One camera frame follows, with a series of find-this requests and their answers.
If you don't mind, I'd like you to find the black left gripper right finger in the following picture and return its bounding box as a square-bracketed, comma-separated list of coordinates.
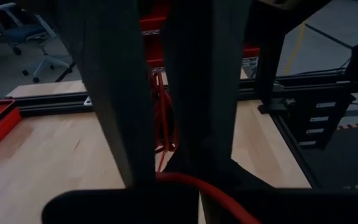
[201, 146, 358, 224]

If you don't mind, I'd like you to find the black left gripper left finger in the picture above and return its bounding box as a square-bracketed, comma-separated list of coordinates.
[42, 185, 201, 224]

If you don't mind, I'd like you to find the red wire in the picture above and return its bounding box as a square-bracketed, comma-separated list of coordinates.
[149, 71, 262, 224]

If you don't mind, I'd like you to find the black wire spool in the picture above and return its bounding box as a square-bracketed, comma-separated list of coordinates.
[56, 0, 253, 190]

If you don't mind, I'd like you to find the red wire shelf rack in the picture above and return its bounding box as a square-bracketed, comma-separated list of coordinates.
[139, 0, 260, 75]

